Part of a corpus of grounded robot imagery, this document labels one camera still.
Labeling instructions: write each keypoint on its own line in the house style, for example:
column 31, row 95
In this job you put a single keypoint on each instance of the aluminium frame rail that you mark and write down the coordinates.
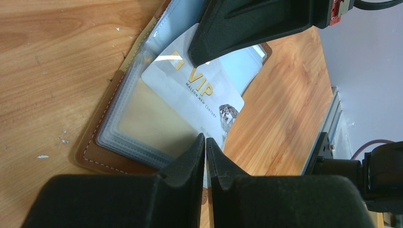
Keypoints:
column 332, row 138

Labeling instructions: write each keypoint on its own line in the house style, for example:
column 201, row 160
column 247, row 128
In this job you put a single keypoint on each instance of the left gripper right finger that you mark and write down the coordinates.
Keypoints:
column 240, row 200

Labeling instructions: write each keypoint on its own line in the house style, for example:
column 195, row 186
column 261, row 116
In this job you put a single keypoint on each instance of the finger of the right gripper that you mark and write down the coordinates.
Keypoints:
column 230, row 25

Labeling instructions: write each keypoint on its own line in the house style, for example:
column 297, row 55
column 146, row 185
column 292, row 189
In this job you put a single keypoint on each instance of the white VIP credit card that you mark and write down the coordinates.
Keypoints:
column 203, row 97

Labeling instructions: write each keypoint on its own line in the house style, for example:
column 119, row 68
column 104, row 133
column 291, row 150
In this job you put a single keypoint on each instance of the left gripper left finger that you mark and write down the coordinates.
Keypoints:
column 170, row 198

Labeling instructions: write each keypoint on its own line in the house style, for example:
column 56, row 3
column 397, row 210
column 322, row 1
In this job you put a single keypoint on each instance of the brown leather card holder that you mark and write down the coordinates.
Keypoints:
column 131, row 126

